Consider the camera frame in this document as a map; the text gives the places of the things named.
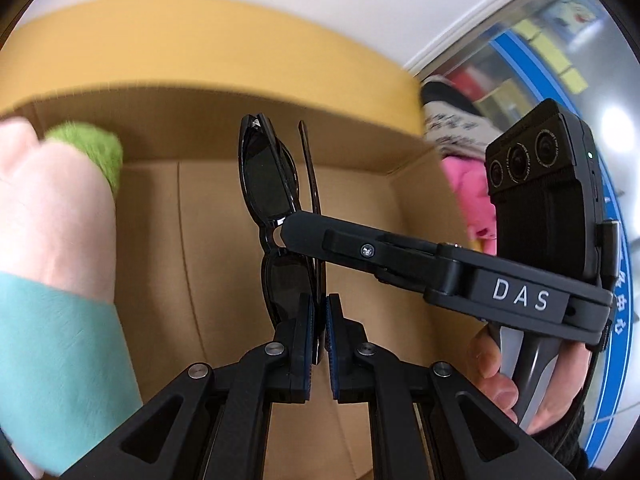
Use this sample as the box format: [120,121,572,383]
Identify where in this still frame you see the black sunglasses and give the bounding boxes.
[238,114,326,364]

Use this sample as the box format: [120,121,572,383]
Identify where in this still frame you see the teal pink plush pig toy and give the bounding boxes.
[1,117,142,479]

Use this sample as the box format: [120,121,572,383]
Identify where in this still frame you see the grey printed cloth bag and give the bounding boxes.
[420,75,502,162]

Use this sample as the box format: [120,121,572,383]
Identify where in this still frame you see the shallow brown cardboard box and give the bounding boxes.
[1,0,476,479]

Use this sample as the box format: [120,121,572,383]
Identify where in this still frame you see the black sleeve forearm right side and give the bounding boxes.
[532,401,588,479]

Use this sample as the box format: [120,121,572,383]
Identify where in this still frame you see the operator right hand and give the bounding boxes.
[465,326,594,436]

